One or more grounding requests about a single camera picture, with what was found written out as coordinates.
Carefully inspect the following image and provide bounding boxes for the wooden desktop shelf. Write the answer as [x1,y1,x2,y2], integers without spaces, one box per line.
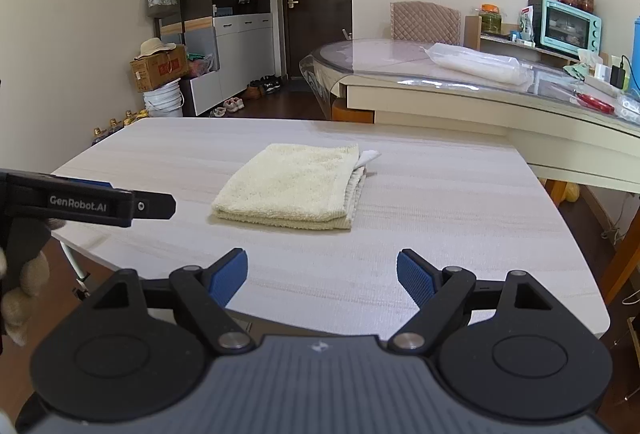
[480,32,581,65]

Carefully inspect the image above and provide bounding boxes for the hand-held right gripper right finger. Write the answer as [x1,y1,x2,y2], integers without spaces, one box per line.
[387,248,543,355]

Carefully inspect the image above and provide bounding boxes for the light slippers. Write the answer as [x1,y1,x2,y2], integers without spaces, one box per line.
[209,97,245,119]

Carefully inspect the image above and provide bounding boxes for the white bag with red label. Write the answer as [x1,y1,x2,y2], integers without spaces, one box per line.
[517,8,535,40]

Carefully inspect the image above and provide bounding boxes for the cardboard box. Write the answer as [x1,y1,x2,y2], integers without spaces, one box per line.
[131,44,189,92]

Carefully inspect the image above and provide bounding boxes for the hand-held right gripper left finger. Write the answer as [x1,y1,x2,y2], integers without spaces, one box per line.
[87,248,253,355]

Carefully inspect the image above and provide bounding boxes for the cream dining table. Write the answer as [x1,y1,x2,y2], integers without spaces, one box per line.
[299,38,640,195]

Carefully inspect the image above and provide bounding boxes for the white power strip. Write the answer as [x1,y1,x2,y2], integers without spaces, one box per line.
[587,74,621,97]

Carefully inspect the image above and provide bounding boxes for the tissue pack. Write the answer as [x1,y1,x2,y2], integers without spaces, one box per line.
[565,48,604,80]

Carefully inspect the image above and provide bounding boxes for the orange-lid jar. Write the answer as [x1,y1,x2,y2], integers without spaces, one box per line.
[480,4,502,35]

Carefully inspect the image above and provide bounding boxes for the dark shoes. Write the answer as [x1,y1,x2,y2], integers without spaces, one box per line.
[245,74,282,101]

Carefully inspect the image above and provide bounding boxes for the straw hat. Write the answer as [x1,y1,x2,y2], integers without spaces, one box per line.
[134,38,177,61]

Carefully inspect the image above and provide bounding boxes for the blue thermos jug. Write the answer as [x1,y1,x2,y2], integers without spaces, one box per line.
[631,16,640,92]

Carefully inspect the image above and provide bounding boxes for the pale yellow towel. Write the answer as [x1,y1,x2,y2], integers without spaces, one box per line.
[211,143,382,231]

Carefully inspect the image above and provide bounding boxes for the teal toaster oven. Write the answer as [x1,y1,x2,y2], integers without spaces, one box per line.
[540,0,602,55]

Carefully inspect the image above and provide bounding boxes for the grey and brown cabinet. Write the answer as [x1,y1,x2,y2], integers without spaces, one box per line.
[150,0,276,117]

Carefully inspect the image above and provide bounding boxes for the group of yellow bottles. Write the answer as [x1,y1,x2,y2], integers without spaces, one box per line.
[91,110,150,147]

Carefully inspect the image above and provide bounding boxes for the clear plastic package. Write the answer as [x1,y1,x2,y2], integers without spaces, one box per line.
[425,42,531,87]

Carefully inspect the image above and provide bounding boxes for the red scissors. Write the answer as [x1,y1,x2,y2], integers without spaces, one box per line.
[571,91,615,115]

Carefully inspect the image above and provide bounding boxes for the brown wooden board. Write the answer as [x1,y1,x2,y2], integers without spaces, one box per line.
[465,15,483,52]

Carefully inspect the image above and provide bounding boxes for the white plastic bucket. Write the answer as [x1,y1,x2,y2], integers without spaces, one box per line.
[143,81,184,119]

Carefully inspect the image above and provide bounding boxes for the person's left hand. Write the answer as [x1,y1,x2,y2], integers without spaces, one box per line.
[0,246,52,348]

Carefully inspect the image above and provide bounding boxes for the orange stool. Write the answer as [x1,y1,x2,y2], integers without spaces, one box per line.
[331,100,375,124]

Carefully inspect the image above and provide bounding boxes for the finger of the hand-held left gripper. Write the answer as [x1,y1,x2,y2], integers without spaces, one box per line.
[62,178,115,189]
[131,193,177,221]

